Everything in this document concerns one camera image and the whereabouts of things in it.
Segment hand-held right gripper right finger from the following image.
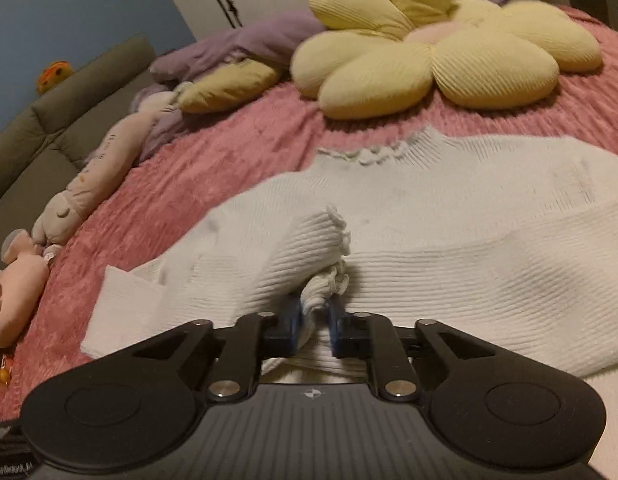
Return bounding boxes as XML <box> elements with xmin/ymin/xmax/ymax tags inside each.
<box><xmin>326</xmin><ymin>298</ymin><xmax>495</xmax><ymax>404</ymax></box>

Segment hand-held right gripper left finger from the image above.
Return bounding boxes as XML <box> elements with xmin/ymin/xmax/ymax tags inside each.
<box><xmin>131</xmin><ymin>298</ymin><xmax>305</xmax><ymax>404</ymax></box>

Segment white ribbed knit sweater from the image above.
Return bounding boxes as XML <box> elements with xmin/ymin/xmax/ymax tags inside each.
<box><xmin>80</xmin><ymin>127</ymin><xmax>618</xmax><ymax>392</ymax></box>

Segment pink plush doll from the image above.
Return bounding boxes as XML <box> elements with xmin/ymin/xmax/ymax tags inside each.
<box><xmin>0</xmin><ymin>229</ymin><xmax>51</xmax><ymax>349</ymax></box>

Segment pink plush bed blanket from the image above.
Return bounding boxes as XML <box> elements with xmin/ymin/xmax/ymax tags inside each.
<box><xmin>0</xmin><ymin>5</ymin><xmax>618</xmax><ymax>480</ymax></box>

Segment long pink plush toy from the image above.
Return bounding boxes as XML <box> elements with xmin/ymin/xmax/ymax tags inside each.
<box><xmin>31</xmin><ymin>82</ymin><xmax>191</xmax><ymax>249</ymax></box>

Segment small yellow pillow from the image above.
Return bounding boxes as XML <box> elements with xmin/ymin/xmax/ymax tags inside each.
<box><xmin>178</xmin><ymin>56</ymin><xmax>283</xmax><ymax>114</ymax></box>

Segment purple duvet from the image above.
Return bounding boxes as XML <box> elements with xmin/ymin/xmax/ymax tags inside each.
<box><xmin>134</xmin><ymin>0</ymin><xmax>512</xmax><ymax>163</ymax></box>

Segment yellow flower-shaped pillow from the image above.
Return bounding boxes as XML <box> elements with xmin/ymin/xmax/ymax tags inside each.
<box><xmin>290</xmin><ymin>0</ymin><xmax>604</xmax><ymax>120</ymax></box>

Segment grey-green sofa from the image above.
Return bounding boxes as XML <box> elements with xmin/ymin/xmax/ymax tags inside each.
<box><xmin>0</xmin><ymin>35</ymin><xmax>158</xmax><ymax>257</ymax></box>

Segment orange plush toy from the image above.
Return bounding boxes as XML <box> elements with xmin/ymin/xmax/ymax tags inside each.
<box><xmin>36</xmin><ymin>60</ymin><xmax>76</xmax><ymax>96</ymax></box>

